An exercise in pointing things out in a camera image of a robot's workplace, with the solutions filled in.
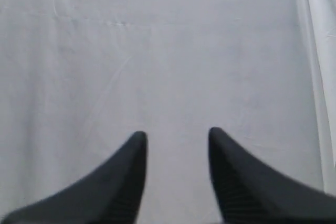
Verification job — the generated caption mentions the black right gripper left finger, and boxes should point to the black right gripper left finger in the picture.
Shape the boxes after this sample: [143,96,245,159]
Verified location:
[1,131,148,223]

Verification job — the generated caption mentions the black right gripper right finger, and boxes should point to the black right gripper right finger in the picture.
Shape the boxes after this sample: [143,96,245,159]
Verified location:
[208,127,335,223]

